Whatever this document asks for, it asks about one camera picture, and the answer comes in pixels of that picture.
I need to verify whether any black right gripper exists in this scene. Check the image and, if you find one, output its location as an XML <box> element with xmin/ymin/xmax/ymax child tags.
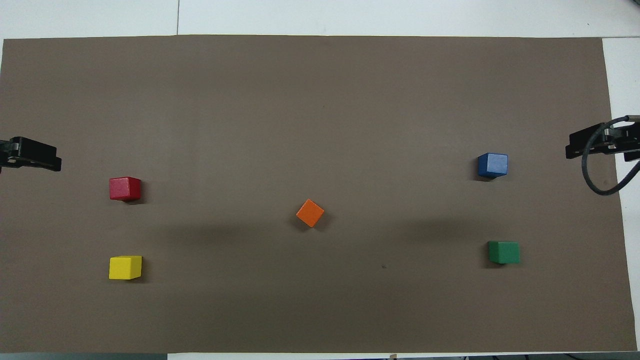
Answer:
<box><xmin>565</xmin><ymin>122</ymin><xmax>640</xmax><ymax>162</ymax></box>

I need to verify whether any red wooden block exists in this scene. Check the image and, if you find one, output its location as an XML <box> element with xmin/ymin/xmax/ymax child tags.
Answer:
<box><xmin>109</xmin><ymin>176</ymin><xmax>142</xmax><ymax>202</ymax></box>

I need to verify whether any blue wooden block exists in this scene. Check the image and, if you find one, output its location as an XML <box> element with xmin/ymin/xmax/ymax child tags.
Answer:
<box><xmin>477</xmin><ymin>152</ymin><xmax>509</xmax><ymax>179</ymax></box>

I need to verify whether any green wooden block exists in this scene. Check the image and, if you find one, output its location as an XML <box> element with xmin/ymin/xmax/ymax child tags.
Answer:
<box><xmin>488</xmin><ymin>241</ymin><xmax>521</xmax><ymax>265</ymax></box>

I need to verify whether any yellow wooden block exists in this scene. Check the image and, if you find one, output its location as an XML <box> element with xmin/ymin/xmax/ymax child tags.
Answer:
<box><xmin>109</xmin><ymin>255</ymin><xmax>143</xmax><ymax>280</ymax></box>

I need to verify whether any orange wooden block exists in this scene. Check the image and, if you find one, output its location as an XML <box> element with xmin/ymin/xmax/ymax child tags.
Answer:
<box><xmin>296</xmin><ymin>199</ymin><xmax>325</xmax><ymax>229</ymax></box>

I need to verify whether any brown table mat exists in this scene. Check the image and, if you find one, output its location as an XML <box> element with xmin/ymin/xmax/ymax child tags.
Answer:
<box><xmin>0</xmin><ymin>34</ymin><xmax>638</xmax><ymax>353</ymax></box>

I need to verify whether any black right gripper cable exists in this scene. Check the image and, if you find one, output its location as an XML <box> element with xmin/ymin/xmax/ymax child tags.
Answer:
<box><xmin>581</xmin><ymin>115</ymin><xmax>640</xmax><ymax>196</ymax></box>

